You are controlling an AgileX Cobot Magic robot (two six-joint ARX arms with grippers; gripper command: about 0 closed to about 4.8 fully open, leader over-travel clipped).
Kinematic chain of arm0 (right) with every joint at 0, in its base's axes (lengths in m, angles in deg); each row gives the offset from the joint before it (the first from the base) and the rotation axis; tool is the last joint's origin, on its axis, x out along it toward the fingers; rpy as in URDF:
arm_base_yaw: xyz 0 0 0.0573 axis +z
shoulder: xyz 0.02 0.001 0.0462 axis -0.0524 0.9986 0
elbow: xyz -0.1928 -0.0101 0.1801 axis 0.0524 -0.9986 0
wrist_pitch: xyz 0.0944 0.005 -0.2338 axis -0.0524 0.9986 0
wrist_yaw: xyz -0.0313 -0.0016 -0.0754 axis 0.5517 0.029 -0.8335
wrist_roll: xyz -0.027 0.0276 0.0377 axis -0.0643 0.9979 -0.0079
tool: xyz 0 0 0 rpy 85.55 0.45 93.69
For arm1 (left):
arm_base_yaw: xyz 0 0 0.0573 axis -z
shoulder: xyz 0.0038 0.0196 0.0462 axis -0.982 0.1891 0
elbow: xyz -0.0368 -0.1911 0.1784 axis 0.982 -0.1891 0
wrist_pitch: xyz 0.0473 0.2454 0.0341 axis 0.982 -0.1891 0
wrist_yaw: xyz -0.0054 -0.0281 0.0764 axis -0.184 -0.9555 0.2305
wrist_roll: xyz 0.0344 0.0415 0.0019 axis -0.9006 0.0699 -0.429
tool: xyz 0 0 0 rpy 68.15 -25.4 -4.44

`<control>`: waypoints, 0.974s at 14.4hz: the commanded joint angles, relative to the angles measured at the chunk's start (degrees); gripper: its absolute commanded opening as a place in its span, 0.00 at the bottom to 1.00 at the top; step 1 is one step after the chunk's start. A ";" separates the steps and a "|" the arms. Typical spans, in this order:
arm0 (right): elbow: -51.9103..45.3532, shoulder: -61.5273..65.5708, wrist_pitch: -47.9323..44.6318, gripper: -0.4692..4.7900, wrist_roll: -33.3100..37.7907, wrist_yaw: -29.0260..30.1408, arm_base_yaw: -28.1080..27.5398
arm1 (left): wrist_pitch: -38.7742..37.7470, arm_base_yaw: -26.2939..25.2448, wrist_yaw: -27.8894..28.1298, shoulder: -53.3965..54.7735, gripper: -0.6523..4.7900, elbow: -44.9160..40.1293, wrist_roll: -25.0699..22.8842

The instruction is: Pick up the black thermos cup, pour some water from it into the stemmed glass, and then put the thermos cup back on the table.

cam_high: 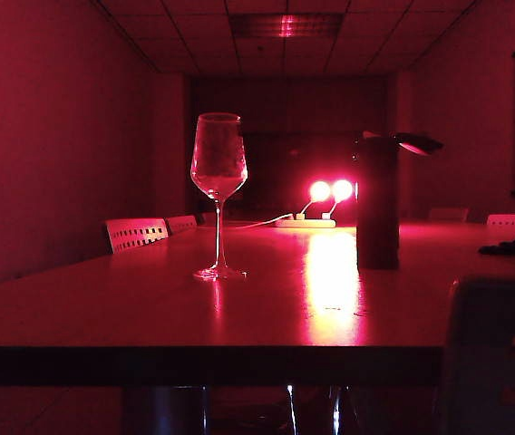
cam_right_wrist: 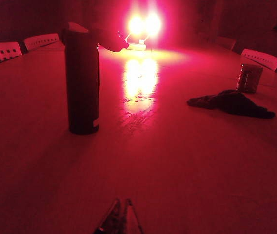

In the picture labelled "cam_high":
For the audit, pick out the large white perforated chair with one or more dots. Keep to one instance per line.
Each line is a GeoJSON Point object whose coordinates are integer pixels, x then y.
{"type": "Point", "coordinates": [135, 233]}

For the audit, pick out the black thermos cup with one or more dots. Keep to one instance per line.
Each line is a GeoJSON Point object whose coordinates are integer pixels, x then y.
{"type": "Point", "coordinates": [377, 217]}

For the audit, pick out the clear stemmed wine glass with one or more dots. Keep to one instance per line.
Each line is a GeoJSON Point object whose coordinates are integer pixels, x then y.
{"type": "Point", "coordinates": [219, 181]}

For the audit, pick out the white power strip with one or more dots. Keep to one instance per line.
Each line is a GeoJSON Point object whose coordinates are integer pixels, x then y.
{"type": "Point", "coordinates": [307, 223]}

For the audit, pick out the dark wall screen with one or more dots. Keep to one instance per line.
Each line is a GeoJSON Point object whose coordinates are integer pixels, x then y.
{"type": "Point", "coordinates": [280, 172]}

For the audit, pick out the wide dark table leg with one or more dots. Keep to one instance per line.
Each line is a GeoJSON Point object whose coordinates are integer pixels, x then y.
{"type": "Point", "coordinates": [164, 410]}

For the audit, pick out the thin metal table leg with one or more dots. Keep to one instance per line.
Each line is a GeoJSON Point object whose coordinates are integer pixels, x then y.
{"type": "Point", "coordinates": [335, 410]}
{"type": "Point", "coordinates": [291, 410]}

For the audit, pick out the grey plastic chair back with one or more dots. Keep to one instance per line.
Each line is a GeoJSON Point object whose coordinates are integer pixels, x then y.
{"type": "Point", "coordinates": [498, 362]}

